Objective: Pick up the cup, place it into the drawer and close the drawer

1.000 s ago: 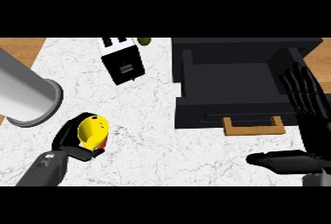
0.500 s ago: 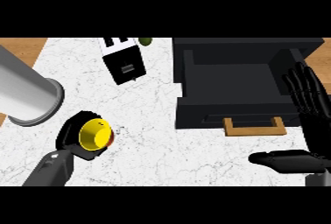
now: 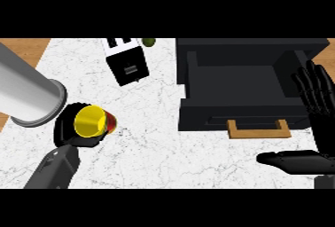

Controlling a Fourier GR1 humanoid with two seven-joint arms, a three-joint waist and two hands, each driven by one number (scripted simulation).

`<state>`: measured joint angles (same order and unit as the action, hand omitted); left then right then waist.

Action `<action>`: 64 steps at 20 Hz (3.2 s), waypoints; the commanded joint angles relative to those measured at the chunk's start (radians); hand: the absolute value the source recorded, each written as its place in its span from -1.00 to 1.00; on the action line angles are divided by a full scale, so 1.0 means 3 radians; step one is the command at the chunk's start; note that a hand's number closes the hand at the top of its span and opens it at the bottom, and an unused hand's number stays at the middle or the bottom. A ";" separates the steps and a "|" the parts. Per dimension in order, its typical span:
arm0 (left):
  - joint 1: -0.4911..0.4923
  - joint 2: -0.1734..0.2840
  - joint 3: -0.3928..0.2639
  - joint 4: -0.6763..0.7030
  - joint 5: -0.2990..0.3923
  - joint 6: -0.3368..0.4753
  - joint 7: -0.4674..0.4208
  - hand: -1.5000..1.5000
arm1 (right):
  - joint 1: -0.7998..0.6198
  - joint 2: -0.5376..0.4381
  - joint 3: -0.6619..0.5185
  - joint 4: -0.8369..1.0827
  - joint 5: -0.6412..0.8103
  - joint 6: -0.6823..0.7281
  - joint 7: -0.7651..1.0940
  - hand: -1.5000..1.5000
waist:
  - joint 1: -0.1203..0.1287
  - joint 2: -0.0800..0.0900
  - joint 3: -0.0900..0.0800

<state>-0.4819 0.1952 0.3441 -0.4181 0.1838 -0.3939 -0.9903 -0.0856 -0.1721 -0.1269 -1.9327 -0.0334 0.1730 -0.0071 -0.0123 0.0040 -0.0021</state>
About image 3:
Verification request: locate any black open drawer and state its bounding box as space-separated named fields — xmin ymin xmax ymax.
xmin=177 ymin=51 xmax=312 ymax=133

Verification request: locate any yellow and red cup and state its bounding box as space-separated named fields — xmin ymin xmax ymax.
xmin=73 ymin=105 xmax=119 ymax=138

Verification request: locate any green round fruit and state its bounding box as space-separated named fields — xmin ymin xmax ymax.
xmin=141 ymin=38 xmax=156 ymax=49

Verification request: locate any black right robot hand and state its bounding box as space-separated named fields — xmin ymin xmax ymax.
xmin=255 ymin=59 xmax=335 ymax=176

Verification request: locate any wooden drawer handle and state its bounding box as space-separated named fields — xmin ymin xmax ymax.
xmin=225 ymin=118 xmax=293 ymax=140

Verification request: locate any black and white toaster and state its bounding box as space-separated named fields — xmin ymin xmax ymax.
xmin=103 ymin=38 xmax=150 ymax=88

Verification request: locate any black cabinet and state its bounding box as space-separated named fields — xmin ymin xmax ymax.
xmin=175 ymin=38 xmax=330 ymax=99

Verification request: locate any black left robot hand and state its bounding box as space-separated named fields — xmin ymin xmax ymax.
xmin=23 ymin=101 xmax=109 ymax=190

